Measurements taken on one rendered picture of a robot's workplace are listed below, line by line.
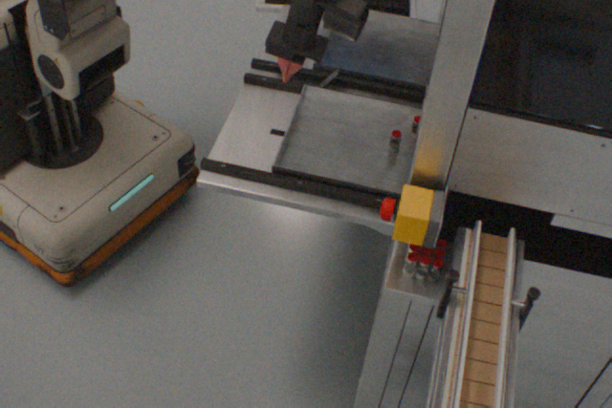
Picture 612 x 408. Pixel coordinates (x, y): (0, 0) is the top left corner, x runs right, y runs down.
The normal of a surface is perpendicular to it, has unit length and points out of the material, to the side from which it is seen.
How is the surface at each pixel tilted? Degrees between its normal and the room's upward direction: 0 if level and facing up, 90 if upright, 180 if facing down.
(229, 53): 0
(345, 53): 0
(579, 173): 90
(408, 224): 90
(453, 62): 90
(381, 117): 0
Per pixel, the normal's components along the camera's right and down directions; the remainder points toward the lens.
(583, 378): -0.24, 0.70
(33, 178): 0.06, -0.69
